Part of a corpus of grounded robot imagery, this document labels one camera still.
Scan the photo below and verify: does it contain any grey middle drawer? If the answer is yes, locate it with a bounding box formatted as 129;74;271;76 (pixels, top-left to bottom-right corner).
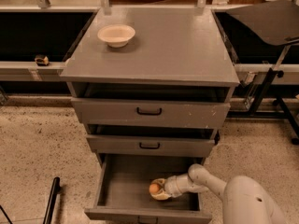
87;134;214;158

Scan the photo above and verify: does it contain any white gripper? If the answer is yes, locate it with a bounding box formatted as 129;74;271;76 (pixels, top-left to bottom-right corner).
150;176;179;201

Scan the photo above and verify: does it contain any grey drawer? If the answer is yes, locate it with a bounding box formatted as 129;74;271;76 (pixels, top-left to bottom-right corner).
85;154;212;224
71;98;230;129
87;134;214;158

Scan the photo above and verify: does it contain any white bowl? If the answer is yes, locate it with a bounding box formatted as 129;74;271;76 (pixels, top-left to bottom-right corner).
97;24;135;48

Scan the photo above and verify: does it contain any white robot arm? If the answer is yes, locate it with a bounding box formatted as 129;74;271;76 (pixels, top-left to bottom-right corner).
149;163;287;224

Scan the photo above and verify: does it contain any black bar on floor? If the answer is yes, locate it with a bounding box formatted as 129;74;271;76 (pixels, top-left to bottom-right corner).
43;176;61;224

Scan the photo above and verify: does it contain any grey bottom drawer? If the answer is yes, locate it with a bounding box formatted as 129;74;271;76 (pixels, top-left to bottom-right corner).
85;154;212;224

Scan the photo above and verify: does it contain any grey top drawer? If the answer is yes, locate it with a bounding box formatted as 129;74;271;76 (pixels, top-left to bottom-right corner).
71;98;230;129

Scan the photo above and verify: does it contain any grey drawer cabinet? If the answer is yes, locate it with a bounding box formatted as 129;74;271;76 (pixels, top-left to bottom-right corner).
59;7;240;166

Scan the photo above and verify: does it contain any orange fruit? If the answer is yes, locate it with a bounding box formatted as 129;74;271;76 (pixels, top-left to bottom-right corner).
149;183;161;194

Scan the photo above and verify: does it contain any black stand with tray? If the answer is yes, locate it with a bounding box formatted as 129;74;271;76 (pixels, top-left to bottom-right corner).
225;0;299;147

